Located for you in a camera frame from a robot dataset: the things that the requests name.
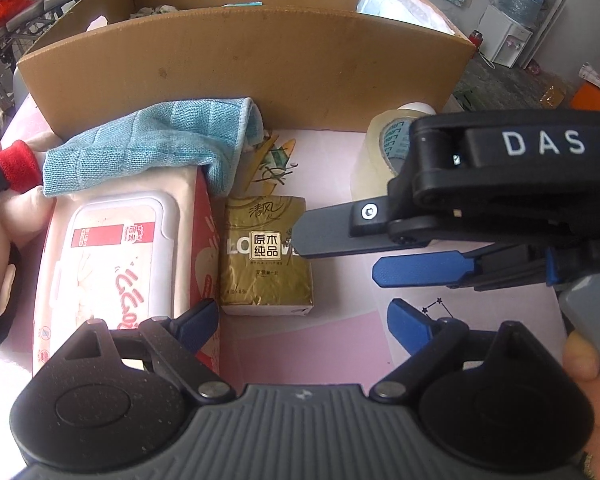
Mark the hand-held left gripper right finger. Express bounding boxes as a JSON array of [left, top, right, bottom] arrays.
[[369, 298, 536, 403]]

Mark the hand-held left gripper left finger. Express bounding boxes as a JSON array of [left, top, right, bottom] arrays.
[[65, 299, 233, 406]]

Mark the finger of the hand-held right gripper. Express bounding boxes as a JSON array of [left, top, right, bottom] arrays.
[[292, 199, 392, 261], [372, 247, 556, 293]]

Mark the gold tissue pack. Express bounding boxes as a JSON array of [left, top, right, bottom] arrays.
[[219, 195, 315, 317]]

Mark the pink wet wipes pack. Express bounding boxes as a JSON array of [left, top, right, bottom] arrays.
[[31, 162, 221, 378]]

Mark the brown cardboard box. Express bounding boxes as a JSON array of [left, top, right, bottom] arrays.
[[16, 0, 478, 133]]

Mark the blue towel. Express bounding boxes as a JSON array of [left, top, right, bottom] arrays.
[[42, 97, 266, 198]]

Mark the pink and black plush toy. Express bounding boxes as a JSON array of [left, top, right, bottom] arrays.
[[0, 135, 56, 361]]

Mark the clear tape roll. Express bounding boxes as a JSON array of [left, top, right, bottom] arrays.
[[350, 109, 431, 206]]

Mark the orange box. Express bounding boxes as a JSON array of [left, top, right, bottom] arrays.
[[575, 80, 600, 111]]

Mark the white water dispenser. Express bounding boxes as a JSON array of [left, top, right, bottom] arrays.
[[477, 4, 533, 68]]

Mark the white plastic packet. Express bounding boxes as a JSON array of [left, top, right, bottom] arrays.
[[356, 0, 456, 36]]

